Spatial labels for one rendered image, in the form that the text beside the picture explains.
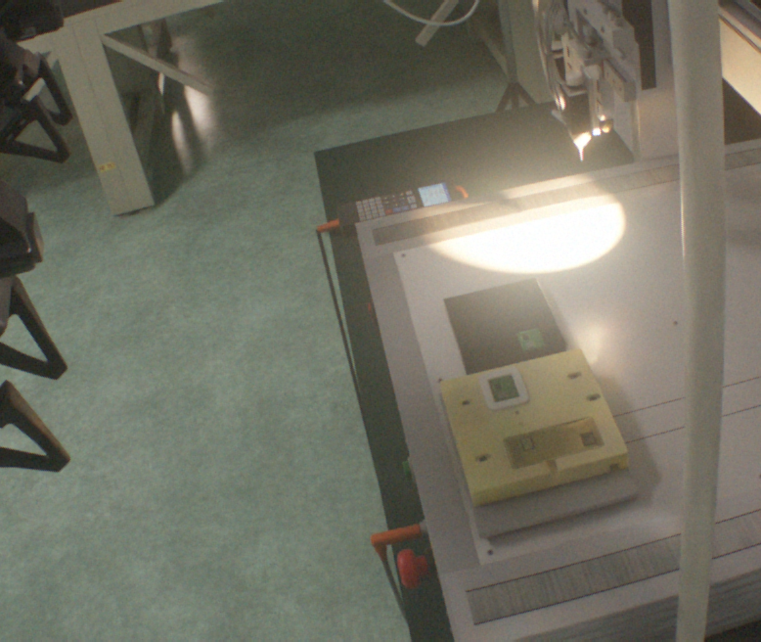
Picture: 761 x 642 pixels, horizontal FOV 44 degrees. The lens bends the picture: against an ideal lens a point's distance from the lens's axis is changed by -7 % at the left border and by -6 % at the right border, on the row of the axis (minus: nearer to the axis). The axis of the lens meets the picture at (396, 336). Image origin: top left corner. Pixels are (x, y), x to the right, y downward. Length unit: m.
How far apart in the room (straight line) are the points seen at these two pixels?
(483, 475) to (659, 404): 0.22
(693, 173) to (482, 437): 0.54
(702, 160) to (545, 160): 1.19
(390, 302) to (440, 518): 0.36
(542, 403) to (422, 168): 0.77
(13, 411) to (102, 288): 2.52
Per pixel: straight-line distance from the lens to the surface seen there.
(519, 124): 1.83
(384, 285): 1.29
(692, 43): 0.49
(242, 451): 2.38
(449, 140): 1.81
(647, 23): 1.13
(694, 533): 0.73
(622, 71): 1.09
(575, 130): 1.22
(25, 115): 0.99
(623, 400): 1.09
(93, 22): 3.14
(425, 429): 1.09
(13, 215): 0.59
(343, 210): 1.61
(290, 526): 2.19
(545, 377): 1.07
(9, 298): 0.68
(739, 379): 1.12
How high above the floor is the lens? 1.62
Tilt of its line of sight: 39 degrees down
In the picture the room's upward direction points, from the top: 12 degrees counter-clockwise
